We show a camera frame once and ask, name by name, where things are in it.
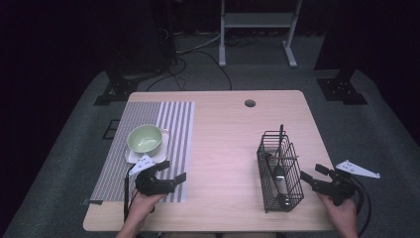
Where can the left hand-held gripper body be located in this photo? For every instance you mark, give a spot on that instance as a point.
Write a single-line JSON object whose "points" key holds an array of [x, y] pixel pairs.
{"points": [[150, 185]]}

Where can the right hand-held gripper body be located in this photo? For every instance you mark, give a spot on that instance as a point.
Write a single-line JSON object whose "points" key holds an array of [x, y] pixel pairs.
{"points": [[340, 185]]}

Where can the person's left hand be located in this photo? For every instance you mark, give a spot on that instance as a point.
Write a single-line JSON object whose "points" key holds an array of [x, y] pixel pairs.
{"points": [[142, 206]]}

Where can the person's right hand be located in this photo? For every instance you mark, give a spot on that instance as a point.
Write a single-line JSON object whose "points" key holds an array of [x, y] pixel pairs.
{"points": [[341, 214]]}

